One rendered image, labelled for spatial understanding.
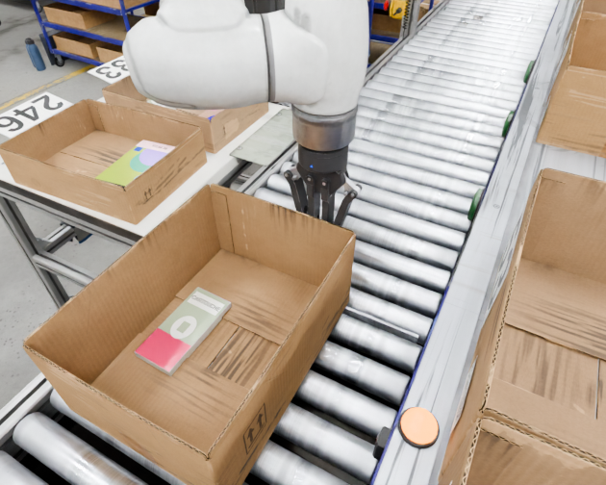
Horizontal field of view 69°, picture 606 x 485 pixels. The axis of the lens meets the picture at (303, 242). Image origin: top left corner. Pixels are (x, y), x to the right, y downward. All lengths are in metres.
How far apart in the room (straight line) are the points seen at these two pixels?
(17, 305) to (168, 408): 1.45
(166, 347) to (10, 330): 1.31
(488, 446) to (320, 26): 0.45
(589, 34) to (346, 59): 0.97
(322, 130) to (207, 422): 0.44
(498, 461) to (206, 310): 0.53
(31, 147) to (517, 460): 1.20
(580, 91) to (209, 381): 0.89
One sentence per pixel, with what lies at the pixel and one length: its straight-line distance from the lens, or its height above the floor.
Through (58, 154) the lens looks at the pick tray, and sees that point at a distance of 1.34.
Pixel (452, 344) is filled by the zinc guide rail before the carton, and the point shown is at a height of 0.89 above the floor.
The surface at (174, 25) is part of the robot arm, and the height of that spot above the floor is 1.23.
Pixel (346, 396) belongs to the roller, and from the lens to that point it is 0.72.
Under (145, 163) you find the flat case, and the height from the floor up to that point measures 0.80.
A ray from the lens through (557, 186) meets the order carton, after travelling 0.70.
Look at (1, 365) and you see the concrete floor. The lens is 1.94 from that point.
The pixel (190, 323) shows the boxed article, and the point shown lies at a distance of 0.78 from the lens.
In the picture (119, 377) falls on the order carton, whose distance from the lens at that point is 0.78.
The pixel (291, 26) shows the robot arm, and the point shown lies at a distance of 0.55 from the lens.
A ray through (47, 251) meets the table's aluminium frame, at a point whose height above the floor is 0.41.
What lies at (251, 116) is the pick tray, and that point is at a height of 0.78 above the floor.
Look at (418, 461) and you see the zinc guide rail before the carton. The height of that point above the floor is 0.89.
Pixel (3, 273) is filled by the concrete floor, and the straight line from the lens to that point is 2.28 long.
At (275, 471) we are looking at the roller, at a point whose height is 0.75.
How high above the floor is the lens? 1.39
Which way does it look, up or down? 43 degrees down
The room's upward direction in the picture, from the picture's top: straight up
